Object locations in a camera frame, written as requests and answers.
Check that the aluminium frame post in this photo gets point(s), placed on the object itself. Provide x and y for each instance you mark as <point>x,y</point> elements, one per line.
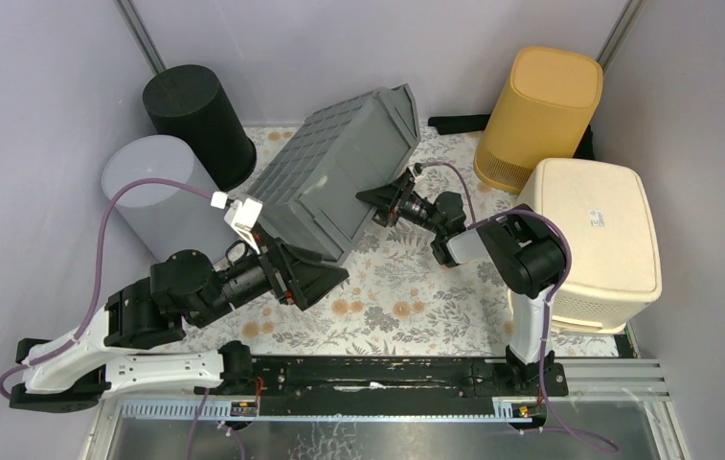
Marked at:
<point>625,22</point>
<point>141,35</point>

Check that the black ribbed waste bin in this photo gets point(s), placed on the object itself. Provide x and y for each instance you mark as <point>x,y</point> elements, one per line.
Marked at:
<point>189,102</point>

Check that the floral patterned table mat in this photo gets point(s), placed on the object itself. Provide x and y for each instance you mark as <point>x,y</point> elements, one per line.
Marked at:
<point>398,301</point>

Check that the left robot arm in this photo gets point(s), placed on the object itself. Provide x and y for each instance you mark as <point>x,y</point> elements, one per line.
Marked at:
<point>118,352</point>

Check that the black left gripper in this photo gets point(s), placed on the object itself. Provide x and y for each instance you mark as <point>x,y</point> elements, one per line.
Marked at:
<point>276,271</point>

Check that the grey plastic crate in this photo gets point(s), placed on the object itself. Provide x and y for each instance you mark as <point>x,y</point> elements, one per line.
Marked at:
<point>308,190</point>

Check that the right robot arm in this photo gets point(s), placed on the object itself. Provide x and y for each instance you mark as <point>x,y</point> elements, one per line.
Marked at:
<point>531,256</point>

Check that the yellow slatted waste basket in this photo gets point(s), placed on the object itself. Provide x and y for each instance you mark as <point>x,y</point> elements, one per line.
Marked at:
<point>542,112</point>

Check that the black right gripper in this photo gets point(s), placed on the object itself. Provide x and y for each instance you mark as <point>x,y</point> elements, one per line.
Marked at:
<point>390,200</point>

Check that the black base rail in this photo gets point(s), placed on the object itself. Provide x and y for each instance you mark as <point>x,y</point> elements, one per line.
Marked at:
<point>390,386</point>

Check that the cream perforated plastic basket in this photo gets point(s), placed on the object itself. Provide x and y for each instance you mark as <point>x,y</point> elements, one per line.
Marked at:
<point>603,211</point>

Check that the grey round plastic bin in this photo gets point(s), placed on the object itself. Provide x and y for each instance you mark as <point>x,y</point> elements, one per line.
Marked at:
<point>166,219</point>

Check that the left aluminium frame post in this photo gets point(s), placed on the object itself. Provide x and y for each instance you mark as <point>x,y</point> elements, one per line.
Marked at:
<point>141,35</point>

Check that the right aluminium frame post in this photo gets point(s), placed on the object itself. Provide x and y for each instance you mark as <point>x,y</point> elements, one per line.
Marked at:
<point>625,22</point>

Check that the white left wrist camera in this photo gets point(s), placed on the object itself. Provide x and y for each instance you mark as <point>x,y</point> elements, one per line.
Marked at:
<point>241,215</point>

